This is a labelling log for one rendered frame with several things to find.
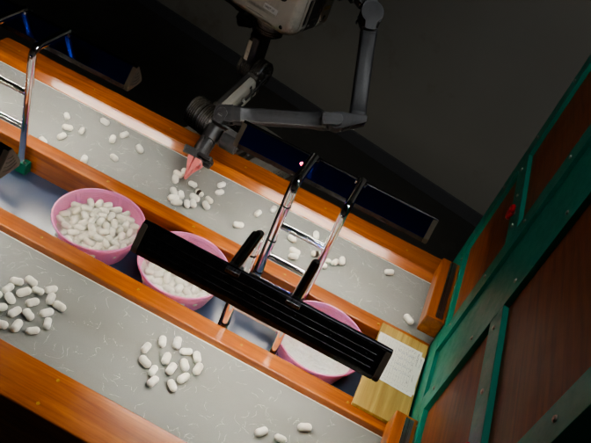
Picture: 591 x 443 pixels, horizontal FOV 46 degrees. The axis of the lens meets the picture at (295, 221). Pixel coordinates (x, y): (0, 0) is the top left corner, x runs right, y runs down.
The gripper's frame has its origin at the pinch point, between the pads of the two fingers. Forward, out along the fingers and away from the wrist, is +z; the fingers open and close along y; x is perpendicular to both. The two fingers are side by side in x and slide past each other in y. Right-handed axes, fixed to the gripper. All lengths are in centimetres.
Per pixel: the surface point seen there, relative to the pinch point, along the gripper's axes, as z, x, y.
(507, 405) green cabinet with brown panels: 30, -99, 95
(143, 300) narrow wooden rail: 42, -36, 17
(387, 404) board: 35, -32, 87
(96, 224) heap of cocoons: 29.7, -21.0, -9.8
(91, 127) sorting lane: -0.4, 2.9, -37.5
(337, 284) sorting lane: 9, -5, 61
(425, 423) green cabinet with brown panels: 36, -45, 95
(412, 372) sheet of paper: 24, -23, 90
